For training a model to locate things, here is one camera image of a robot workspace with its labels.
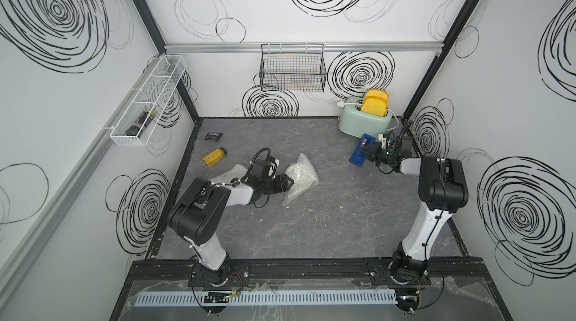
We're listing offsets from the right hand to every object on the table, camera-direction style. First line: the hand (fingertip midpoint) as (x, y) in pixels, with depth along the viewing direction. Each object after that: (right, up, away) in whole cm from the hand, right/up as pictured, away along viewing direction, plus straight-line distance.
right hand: (360, 147), depth 98 cm
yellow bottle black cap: (-65, -4, +3) cm, 66 cm away
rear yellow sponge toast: (+8, +24, +2) cm, 25 cm away
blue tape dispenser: (-1, -4, +1) cm, 4 cm away
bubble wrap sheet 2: (-25, -12, -7) cm, 29 cm away
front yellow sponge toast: (+6, +18, +1) cm, 19 cm away
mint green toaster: (-1, +12, +8) cm, 15 cm away
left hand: (-32, -15, -5) cm, 36 cm away
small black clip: (-69, +5, +13) cm, 71 cm away
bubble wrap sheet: (-52, -9, -6) cm, 54 cm away
